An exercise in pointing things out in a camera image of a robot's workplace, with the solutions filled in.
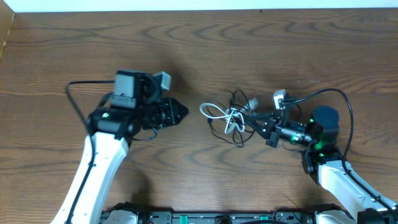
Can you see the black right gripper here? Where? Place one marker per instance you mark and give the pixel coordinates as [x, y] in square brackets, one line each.
[277, 127]

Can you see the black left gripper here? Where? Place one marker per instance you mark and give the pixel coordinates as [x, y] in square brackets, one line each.
[170, 111]

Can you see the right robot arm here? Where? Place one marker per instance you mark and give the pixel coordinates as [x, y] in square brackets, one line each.
[323, 161]

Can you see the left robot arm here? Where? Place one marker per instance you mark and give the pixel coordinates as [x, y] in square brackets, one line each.
[135, 104]

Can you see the cardboard panel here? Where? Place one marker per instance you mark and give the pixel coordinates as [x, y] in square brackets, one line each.
[6, 20]

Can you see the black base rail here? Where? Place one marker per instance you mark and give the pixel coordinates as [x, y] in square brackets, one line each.
[281, 215]

